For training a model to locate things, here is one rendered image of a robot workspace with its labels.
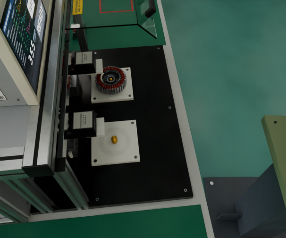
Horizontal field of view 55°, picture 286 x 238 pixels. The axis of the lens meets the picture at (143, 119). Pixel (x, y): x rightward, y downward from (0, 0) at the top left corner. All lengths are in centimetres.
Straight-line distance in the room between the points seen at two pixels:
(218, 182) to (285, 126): 77
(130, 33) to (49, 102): 75
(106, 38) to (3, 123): 76
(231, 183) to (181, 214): 91
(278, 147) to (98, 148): 57
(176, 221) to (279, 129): 46
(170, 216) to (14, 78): 56
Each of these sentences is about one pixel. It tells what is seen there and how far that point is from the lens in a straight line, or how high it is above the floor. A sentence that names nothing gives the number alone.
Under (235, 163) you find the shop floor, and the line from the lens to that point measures 180.
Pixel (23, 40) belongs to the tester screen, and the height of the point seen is 122.
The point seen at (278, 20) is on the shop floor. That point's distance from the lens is 284.
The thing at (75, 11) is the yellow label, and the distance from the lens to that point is 88.
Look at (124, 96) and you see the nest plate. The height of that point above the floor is 78.
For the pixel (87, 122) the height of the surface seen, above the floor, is 92.
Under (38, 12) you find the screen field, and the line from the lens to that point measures 69.
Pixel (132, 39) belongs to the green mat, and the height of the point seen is 75.
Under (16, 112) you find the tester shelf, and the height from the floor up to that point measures 111.
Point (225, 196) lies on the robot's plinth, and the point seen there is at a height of 2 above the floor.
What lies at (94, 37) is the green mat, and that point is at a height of 75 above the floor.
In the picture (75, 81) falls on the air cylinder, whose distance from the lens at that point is 101.
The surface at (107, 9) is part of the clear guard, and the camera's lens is 87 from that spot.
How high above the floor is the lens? 157
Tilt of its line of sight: 57 degrees down
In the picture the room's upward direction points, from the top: straight up
